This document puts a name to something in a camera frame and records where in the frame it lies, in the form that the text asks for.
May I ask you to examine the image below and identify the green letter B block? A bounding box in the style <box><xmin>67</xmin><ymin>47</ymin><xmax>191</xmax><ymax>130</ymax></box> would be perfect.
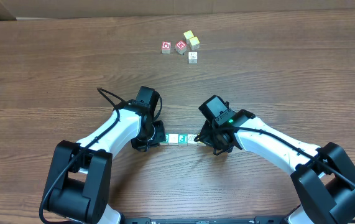
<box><xmin>159</xmin><ymin>134</ymin><xmax>169</xmax><ymax>145</ymax></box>

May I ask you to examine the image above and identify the plain E pretzel block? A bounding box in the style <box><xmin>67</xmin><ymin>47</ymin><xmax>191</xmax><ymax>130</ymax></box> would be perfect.
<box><xmin>187</xmin><ymin>134</ymin><xmax>198</xmax><ymax>146</ymax></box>

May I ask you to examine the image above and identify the green letter F block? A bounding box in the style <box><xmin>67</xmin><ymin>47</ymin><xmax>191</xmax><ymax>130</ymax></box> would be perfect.
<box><xmin>178</xmin><ymin>134</ymin><xmax>188</xmax><ymax>146</ymax></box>

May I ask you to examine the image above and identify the red Y wooden block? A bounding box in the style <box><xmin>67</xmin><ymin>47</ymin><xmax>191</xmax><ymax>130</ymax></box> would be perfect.
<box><xmin>195</xmin><ymin>135</ymin><xmax>206</xmax><ymax>146</ymax></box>

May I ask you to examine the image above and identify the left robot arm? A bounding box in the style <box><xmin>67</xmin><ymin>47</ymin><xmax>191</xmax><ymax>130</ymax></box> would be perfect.
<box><xmin>39</xmin><ymin>86</ymin><xmax>166</xmax><ymax>224</ymax></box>

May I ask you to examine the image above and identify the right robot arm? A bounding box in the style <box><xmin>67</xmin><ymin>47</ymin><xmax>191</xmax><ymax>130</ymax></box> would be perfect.
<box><xmin>195</xmin><ymin>95</ymin><xmax>355</xmax><ymax>223</ymax></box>

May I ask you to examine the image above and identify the blue X wooden block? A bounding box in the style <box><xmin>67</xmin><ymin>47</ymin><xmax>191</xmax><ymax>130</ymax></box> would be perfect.
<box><xmin>188</xmin><ymin>52</ymin><xmax>198</xmax><ymax>64</ymax></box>

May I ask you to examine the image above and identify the red apple picture block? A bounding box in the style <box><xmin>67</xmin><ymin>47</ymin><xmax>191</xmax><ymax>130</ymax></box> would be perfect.
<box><xmin>161</xmin><ymin>42</ymin><xmax>172</xmax><ymax>54</ymax></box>

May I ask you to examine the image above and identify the red letter M block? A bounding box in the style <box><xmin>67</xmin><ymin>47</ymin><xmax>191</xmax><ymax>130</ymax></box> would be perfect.
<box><xmin>175</xmin><ymin>40</ymin><xmax>187</xmax><ymax>55</ymax></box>

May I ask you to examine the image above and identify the yellow front wooden block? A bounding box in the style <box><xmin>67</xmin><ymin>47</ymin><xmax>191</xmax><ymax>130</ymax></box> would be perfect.
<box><xmin>189</xmin><ymin>36</ymin><xmax>200</xmax><ymax>50</ymax></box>

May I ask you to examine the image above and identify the yellow wooden block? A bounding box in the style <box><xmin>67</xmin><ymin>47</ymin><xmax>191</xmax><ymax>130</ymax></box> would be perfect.
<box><xmin>189</xmin><ymin>36</ymin><xmax>200</xmax><ymax>50</ymax></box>
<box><xmin>183</xmin><ymin>30</ymin><xmax>194</xmax><ymax>41</ymax></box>

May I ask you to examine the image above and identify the yellow rear wooden block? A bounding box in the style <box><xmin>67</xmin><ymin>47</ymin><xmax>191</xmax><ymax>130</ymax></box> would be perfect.
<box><xmin>183</xmin><ymin>30</ymin><xmax>194</xmax><ymax>41</ymax></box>

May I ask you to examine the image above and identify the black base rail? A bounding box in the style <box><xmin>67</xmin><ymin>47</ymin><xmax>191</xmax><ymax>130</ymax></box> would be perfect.
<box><xmin>114</xmin><ymin>214</ymin><xmax>344</xmax><ymax>224</ymax></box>

